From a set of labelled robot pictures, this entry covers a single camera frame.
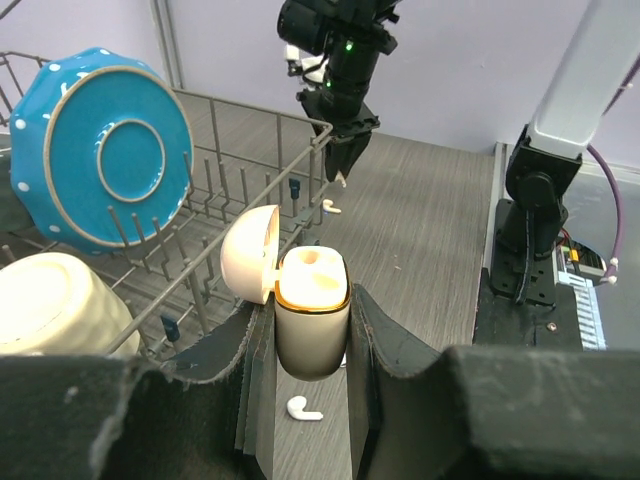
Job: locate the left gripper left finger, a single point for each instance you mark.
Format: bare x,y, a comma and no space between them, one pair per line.
206,413

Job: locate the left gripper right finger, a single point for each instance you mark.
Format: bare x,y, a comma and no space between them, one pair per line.
485,412

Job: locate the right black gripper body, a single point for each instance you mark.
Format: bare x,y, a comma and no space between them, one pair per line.
348,118

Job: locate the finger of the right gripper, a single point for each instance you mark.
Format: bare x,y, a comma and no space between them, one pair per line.
354,146
333,157

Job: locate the beige earbud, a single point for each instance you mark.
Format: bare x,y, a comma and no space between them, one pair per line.
340,179
329,208

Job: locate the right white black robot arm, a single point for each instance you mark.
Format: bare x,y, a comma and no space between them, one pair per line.
416,210

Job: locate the white earbud centre left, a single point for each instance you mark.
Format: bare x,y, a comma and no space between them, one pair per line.
296,409

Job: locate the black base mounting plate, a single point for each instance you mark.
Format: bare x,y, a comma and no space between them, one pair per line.
499,322

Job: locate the cream white mug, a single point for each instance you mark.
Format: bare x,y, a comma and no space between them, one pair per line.
54,304

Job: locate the blue plate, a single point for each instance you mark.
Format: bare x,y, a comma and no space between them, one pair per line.
102,152

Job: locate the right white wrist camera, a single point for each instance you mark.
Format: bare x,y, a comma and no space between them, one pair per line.
310,69

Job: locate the grey wire dish rack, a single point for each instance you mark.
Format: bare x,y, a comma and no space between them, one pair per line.
172,283

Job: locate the white slotted cable duct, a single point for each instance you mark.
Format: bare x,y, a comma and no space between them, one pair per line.
578,294

